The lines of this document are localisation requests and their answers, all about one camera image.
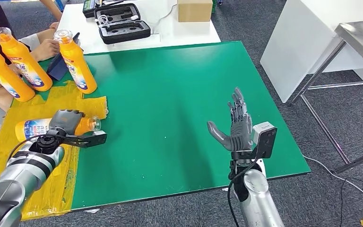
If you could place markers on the person's right hand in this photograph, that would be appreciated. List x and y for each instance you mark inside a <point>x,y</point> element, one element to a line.
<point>47,49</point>

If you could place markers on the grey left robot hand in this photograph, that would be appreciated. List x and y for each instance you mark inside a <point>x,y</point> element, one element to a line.
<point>66,120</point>

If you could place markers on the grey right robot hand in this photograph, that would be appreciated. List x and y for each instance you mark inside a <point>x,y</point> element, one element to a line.
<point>238,131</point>

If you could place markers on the person's left hand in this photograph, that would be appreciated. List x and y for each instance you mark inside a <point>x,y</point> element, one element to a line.
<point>53,25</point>

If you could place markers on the orange detergent bottle clear cap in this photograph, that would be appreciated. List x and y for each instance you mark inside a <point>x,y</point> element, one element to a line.
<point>34,128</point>
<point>4,78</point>
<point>76,62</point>
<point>21,61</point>

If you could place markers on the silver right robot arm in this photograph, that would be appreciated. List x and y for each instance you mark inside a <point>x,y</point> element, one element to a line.
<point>256,194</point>

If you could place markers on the person's left forearm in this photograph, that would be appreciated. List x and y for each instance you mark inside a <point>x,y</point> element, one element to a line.
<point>51,9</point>

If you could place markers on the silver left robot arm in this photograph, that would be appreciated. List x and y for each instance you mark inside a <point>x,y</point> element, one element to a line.
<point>21,175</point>

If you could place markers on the tablet in blue case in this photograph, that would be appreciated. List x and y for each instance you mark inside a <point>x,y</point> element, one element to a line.
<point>56,69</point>

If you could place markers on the black device green screen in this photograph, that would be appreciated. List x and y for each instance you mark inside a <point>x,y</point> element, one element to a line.
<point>89,7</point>

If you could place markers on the yellow tape sheet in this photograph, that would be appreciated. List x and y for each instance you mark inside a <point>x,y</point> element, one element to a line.
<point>56,175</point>

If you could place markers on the black foam-lined case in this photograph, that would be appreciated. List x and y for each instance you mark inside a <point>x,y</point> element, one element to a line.
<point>126,30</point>

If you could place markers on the small white adapter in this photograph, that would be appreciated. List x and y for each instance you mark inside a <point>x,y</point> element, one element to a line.
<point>134,18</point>

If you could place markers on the white paper scrap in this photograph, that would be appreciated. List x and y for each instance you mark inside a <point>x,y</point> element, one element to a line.
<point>91,211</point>

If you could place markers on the white table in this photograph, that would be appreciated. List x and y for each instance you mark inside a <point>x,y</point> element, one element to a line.
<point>186,34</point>

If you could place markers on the green plastic crate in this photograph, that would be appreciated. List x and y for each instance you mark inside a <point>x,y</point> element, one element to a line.
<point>213,6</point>

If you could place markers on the brown cardboard box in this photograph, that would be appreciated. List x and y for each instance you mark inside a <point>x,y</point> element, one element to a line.
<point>195,10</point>

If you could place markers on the blue frame leg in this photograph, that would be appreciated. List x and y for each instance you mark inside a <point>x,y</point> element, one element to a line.
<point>59,4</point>

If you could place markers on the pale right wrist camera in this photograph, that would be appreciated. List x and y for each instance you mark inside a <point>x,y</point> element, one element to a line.
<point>264,139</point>

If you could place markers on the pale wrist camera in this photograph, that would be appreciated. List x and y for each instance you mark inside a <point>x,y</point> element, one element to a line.
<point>95,137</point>
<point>264,139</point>

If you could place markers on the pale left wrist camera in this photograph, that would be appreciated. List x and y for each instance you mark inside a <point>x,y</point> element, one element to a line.
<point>95,137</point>

